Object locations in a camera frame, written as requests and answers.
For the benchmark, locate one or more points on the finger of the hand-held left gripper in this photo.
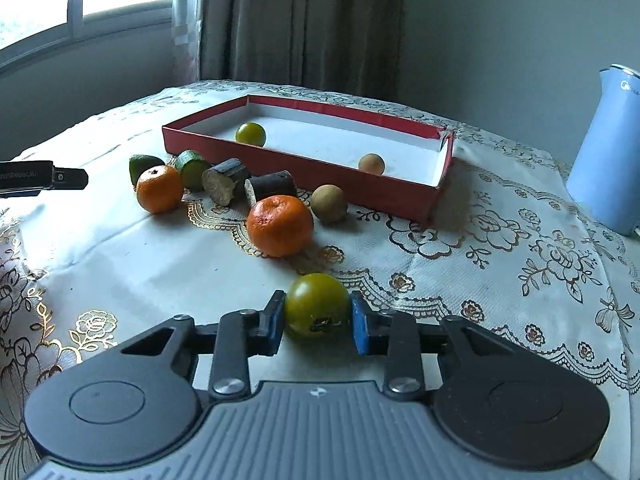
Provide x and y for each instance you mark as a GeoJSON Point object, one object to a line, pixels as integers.
{"type": "Point", "coordinates": [70, 179]}

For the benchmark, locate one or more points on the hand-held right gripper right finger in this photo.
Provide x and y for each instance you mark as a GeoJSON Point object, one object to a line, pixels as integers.
{"type": "Point", "coordinates": [359, 327]}

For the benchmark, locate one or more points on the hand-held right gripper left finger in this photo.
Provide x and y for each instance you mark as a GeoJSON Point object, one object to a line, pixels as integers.
{"type": "Point", "coordinates": [272, 324]}

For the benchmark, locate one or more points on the green round fruit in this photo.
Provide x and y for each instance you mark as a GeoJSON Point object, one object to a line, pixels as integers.
{"type": "Point", "coordinates": [316, 304]}
{"type": "Point", "coordinates": [250, 134]}

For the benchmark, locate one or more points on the green cucumber piece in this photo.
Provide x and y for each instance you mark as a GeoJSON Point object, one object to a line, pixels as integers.
{"type": "Point", "coordinates": [191, 168]}
{"type": "Point", "coordinates": [139, 167]}

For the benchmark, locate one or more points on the small orange mandarin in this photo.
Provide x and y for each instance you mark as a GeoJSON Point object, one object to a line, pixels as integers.
{"type": "Point", "coordinates": [160, 189]}

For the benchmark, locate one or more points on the large orange mandarin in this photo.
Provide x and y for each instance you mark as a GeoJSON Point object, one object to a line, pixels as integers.
{"type": "Point", "coordinates": [279, 226]}

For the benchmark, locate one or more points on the red shallow cardboard box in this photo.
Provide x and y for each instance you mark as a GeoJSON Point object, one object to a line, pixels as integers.
{"type": "Point", "coordinates": [320, 175]}

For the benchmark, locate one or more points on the white floral tablecloth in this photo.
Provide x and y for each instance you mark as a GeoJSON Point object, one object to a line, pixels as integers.
{"type": "Point", "coordinates": [150, 265]}

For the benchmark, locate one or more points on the small tan potato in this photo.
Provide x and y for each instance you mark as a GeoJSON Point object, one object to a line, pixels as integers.
{"type": "Point", "coordinates": [327, 203]}

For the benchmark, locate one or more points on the brown longan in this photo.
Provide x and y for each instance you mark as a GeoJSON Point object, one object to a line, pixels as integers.
{"type": "Point", "coordinates": [371, 163]}

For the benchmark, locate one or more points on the sheer white curtain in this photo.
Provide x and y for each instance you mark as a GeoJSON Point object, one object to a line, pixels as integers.
{"type": "Point", "coordinates": [187, 15]}

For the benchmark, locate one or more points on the brown curtain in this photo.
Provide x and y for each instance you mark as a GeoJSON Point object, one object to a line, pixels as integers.
{"type": "Point", "coordinates": [305, 20]}

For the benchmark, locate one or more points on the light blue electric kettle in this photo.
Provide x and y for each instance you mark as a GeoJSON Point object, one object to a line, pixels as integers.
{"type": "Point", "coordinates": [607, 155]}

